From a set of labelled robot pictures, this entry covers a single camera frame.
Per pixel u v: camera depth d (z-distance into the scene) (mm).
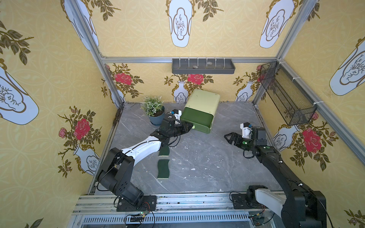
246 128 768
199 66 921
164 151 920
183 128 743
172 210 731
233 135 750
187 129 780
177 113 787
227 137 798
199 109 871
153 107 948
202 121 857
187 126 829
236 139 744
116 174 438
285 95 879
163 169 840
